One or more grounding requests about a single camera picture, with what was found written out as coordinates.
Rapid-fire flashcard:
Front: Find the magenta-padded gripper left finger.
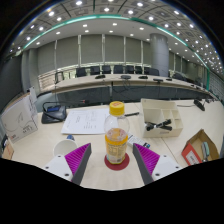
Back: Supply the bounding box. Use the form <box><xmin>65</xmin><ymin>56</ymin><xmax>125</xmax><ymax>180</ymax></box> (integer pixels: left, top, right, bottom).
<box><xmin>42</xmin><ymin>142</ymin><xmax>93</xmax><ymax>187</ymax></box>

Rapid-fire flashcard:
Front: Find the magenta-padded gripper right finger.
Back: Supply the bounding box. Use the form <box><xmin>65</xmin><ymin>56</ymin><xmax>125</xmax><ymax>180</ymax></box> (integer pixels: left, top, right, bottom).
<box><xmin>132</xmin><ymin>142</ymin><xmax>184</xmax><ymax>187</ymax></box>

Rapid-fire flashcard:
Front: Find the yellow-capped clear drink bottle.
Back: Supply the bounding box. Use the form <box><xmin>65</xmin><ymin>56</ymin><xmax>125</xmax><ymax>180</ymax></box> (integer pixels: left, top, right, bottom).
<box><xmin>103</xmin><ymin>100</ymin><xmax>131</xmax><ymax>166</ymax></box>

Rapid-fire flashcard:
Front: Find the white patterned cup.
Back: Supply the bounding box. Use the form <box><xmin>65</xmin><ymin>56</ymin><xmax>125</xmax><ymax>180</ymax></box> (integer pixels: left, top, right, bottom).
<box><xmin>52</xmin><ymin>138</ymin><xmax>79</xmax><ymax>158</ymax></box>

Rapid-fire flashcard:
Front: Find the flat round red coaster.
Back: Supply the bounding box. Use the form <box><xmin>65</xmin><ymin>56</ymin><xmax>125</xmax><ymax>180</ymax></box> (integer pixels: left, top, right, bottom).
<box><xmin>103</xmin><ymin>152</ymin><xmax>131</xmax><ymax>172</ymax></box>

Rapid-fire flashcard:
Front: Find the black marker pen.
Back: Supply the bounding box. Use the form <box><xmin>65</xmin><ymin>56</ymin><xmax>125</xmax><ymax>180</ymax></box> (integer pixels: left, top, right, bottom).
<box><xmin>145</xmin><ymin>118</ymin><xmax>174</xmax><ymax>132</ymax></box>

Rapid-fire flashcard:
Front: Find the white printed paper sheet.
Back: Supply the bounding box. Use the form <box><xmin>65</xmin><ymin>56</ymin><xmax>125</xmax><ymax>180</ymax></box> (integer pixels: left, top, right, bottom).
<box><xmin>60</xmin><ymin>107</ymin><xmax>111</xmax><ymax>136</ymax></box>

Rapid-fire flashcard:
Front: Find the brown red-labelled cardboard box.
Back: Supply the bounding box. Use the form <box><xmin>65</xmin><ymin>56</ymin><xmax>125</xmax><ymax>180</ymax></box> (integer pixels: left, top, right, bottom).
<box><xmin>181</xmin><ymin>128</ymin><xmax>221</xmax><ymax>167</ymax></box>

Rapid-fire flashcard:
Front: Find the white compartment organizer tray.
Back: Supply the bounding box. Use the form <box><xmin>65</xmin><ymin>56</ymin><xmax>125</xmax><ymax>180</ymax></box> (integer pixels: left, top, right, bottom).
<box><xmin>140</xmin><ymin>98</ymin><xmax>185</xmax><ymax>139</ymax></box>

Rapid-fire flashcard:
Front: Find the black conference microphone console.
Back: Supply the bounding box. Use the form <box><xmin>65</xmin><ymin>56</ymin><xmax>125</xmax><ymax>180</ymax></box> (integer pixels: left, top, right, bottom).
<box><xmin>40</xmin><ymin>101</ymin><xmax>68</xmax><ymax>125</ymax></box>

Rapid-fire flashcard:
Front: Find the white printed cardboard box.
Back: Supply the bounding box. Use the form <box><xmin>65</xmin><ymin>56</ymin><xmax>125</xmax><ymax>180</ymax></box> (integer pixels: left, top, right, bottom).
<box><xmin>0</xmin><ymin>86</ymin><xmax>39</xmax><ymax>144</ymax></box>

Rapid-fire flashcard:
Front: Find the brown paper envelope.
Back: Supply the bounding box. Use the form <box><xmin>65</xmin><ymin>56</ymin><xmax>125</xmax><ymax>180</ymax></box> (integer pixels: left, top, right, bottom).
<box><xmin>1</xmin><ymin>139</ymin><xmax>15</xmax><ymax>161</ymax></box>

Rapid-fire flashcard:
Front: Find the long curved conference table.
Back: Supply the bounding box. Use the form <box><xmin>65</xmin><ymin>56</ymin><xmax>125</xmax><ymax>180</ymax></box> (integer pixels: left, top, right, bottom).
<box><xmin>49</xmin><ymin>73</ymin><xmax>212</xmax><ymax>103</ymax></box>

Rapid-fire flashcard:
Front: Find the black desk microphone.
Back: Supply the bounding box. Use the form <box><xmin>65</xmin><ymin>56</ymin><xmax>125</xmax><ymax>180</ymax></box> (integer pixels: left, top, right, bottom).
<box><xmin>193</xmin><ymin>98</ymin><xmax>206</xmax><ymax>112</ymax></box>

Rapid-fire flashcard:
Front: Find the small black box device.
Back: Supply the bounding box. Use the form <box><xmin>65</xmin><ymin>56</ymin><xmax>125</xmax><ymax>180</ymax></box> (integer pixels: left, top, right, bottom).
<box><xmin>0</xmin><ymin>133</ymin><xmax>9</xmax><ymax>153</ymax></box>

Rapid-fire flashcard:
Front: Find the row of dark office chairs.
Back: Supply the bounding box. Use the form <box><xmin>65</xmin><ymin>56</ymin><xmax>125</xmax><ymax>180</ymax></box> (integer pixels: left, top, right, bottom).
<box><xmin>75</xmin><ymin>64</ymin><xmax>162</xmax><ymax>79</ymax></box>

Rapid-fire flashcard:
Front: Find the grey round column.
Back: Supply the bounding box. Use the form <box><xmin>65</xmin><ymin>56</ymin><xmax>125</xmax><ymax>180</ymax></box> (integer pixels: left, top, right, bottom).
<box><xmin>148</xmin><ymin>32</ymin><xmax>171</xmax><ymax>78</ymax></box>

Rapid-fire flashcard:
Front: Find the group of ceiling lights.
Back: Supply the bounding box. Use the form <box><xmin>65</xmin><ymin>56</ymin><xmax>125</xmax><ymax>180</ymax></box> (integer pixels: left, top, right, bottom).
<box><xmin>9</xmin><ymin>0</ymin><xmax>224</xmax><ymax>73</ymax></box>

